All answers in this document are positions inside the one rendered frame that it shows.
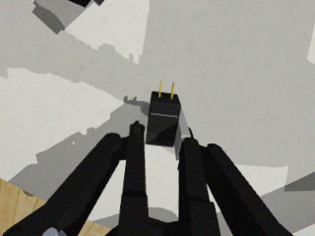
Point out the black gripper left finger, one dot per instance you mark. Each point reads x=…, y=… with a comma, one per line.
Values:
x=67, y=210

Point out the black plug charger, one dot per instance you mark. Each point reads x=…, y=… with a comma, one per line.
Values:
x=163, y=119

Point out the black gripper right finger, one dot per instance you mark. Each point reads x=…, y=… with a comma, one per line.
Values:
x=243, y=210

